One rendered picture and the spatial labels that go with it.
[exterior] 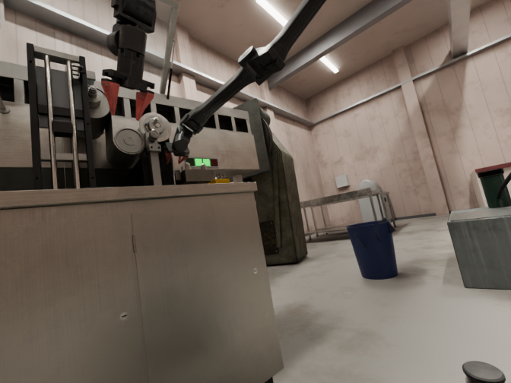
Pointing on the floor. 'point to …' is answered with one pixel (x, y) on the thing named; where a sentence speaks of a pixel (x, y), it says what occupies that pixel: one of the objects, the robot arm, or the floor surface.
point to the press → (274, 192)
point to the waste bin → (374, 248)
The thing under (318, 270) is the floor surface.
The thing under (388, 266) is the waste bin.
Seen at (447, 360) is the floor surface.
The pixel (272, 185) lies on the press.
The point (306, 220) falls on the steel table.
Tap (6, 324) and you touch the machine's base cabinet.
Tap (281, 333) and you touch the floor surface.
